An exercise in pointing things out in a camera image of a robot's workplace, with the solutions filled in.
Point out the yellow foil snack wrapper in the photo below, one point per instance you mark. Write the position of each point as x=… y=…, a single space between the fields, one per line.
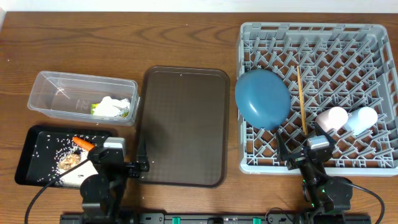
x=93 y=108

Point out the white paper napkin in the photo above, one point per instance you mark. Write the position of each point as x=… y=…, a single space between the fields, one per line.
x=110 y=107

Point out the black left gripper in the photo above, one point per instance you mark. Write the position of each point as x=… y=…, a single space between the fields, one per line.
x=135 y=170

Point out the light blue plastic cup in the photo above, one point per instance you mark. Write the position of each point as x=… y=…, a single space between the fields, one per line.
x=361 y=120

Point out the pink plastic cup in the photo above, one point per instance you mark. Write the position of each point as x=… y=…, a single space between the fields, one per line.
x=332 y=119

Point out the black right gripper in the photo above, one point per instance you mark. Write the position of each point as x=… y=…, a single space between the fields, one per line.
x=296 y=159

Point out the orange carrot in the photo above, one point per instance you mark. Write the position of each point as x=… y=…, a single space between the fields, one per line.
x=83 y=143

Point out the grey dishwasher rack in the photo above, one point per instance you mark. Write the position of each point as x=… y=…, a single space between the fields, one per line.
x=346 y=65

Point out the dark brown serving tray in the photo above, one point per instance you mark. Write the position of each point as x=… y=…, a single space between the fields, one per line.
x=184 y=116

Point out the blue plate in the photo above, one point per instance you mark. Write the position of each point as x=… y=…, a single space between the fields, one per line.
x=262 y=99

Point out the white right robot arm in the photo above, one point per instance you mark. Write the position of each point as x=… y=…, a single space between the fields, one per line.
x=328 y=195

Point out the brown food scrap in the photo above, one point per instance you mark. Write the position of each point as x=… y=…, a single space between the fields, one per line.
x=69 y=162

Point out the wooden chopstick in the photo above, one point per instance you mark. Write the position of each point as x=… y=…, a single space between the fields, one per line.
x=301 y=99

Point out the clear plastic bin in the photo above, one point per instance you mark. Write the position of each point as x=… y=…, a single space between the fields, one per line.
x=69 y=96

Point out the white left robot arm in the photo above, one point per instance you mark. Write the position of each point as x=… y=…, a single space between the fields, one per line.
x=102 y=193

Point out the black plastic bin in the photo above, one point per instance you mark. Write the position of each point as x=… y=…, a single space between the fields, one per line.
x=46 y=146

